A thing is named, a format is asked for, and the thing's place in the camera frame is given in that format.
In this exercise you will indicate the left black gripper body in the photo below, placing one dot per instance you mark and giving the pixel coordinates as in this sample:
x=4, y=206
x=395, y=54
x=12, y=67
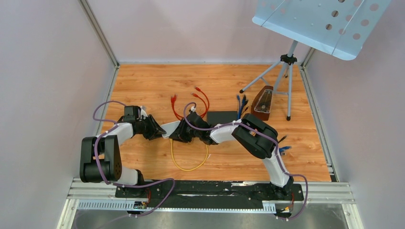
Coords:
x=146, y=127

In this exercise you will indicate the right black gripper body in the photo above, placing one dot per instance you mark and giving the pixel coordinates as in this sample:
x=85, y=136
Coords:
x=195, y=133

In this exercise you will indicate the small white router box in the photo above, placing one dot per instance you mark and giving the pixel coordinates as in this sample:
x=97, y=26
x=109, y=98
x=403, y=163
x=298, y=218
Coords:
x=169, y=128

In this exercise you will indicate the black network switch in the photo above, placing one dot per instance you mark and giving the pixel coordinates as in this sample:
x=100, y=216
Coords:
x=221, y=117

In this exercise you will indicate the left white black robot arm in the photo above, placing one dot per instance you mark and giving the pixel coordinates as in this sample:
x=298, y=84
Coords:
x=100, y=155

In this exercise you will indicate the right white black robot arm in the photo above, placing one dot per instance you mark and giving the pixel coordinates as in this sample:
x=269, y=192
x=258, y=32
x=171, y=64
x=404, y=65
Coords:
x=257, y=137

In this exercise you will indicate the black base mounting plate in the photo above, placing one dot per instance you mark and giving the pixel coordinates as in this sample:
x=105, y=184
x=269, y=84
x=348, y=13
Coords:
x=211, y=194

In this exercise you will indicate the brown wooden metronome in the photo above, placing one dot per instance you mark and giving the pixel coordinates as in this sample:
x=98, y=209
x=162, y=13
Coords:
x=261, y=104

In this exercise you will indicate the silver music stand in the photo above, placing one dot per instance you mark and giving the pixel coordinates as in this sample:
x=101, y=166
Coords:
x=336, y=27

